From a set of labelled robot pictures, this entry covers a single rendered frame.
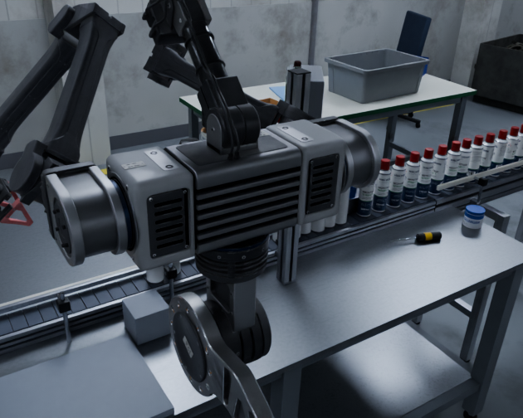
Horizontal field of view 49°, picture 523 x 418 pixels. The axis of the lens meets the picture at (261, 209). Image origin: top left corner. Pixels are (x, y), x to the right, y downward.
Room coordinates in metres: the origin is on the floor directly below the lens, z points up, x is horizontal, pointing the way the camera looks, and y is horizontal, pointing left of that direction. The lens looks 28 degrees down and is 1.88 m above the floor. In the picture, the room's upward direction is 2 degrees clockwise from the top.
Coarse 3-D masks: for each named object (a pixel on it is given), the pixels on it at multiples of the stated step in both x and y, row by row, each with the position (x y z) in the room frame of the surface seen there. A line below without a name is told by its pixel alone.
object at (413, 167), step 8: (416, 152) 1.99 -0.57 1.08; (416, 160) 1.97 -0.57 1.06; (408, 168) 1.97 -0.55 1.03; (416, 168) 1.96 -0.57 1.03; (408, 176) 1.97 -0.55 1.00; (416, 176) 1.96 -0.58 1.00; (408, 184) 1.96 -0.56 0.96; (416, 184) 1.97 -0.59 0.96; (408, 192) 1.96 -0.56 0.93; (408, 200) 1.96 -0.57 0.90
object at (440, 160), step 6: (444, 144) 2.08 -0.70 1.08; (438, 150) 2.06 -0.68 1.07; (444, 150) 2.05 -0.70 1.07; (438, 156) 2.05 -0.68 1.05; (444, 156) 2.05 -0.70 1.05; (438, 162) 2.05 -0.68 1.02; (444, 162) 2.04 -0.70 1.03; (438, 168) 2.04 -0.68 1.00; (444, 168) 2.05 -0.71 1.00; (432, 174) 2.06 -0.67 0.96; (438, 174) 2.04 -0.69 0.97; (432, 180) 2.05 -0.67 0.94; (438, 180) 2.04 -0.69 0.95; (432, 186) 2.05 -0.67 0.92; (432, 192) 2.05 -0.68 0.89; (438, 192) 2.04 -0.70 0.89
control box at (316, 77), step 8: (312, 72) 1.58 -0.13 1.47; (320, 72) 1.58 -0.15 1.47; (312, 80) 1.50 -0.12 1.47; (320, 80) 1.50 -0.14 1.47; (312, 88) 1.50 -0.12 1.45; (320, 88) 1.50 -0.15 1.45; (312, 96) 1.50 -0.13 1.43; (320, 96) 1.50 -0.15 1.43; (312, 104) 1.50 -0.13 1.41; (320, 104) 1.50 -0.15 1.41; (312, 112) 1.50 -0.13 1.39; (320, 112) 1.50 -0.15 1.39
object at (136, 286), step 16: (400, 208) 1.92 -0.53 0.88; (352, 224) 1.78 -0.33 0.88; (304, 240) 1.66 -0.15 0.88; (192, 272) 1.45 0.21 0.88; (96, 288) 1.35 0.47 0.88; (112, 288) 1.35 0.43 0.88; (128, 288) 1.35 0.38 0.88; (144, 288) 1.36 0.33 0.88; (48, 304) 1.26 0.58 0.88; (80, 304) 1.27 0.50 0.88; (96, 304) 1.27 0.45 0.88; (0, 320) 1.19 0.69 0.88; (16, 320) 1.19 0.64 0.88; (32, 320) 1.19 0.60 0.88; (48, 320) 1.20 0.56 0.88; (0, 336) 1.13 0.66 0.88
